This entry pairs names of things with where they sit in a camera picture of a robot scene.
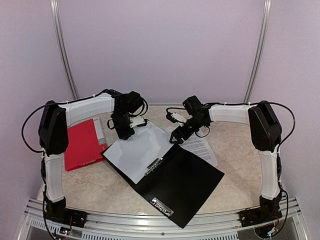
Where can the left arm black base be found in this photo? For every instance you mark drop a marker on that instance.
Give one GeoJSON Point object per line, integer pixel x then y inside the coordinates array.
{"type": "Point", "coordinates": [59, 213]}

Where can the red folder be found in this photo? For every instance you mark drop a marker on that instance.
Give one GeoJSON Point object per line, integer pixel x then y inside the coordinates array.
{"type": "Point", "coordinates": [86, 142]}

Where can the black folder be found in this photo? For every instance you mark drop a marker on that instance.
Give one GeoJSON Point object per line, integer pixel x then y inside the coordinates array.
{"type": "Point", "coordinates": [177, 184]}

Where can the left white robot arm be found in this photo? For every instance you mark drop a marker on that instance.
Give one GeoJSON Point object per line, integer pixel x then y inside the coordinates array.
{"type": "Point", "coordinates": [57, 117]}

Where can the right aluminium frame post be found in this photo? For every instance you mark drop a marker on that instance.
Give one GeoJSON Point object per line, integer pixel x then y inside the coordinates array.
{"type": "Point", "coordinates": [259, 49]}

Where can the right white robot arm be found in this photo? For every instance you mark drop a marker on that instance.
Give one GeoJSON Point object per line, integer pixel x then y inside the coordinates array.
{"type": "Point", "coordinates": [265, 132]}

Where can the left aluminium frame post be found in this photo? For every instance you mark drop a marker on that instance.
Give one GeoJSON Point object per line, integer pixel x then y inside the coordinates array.
{"type": "Point", "coordinates": [55, 11]}

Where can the printed text sheet centre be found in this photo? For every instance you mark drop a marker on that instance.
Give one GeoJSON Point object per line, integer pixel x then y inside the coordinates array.
{"type": "Point", "coordinates": [201, 148]}

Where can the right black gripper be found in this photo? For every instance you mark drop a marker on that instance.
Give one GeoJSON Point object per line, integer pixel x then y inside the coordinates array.
{"type": "Point", "coordinates": [177, 133]}

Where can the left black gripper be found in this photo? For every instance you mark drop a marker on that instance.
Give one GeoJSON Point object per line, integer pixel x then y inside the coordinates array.
{"type": "Point", "coordinates": [123, 134]}

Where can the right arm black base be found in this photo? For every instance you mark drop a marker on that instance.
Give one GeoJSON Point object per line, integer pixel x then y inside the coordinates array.
{"type": "Point", "coordinates": [268, 210]}

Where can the aluminium frame post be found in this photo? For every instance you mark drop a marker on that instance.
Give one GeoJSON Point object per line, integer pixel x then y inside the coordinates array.
{"type": "Point", "coordinates": [259, 49]}
{"type": "Point", "coordinates": [55, 11]}

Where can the aluminium front rail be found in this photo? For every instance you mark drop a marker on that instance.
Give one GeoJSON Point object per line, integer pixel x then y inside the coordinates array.
{"type": "Point", "coordinates": [209, 226]}

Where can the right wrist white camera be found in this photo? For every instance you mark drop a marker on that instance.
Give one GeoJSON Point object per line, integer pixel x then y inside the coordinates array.
{"type": "Point", "coordinates": [176, 118]}

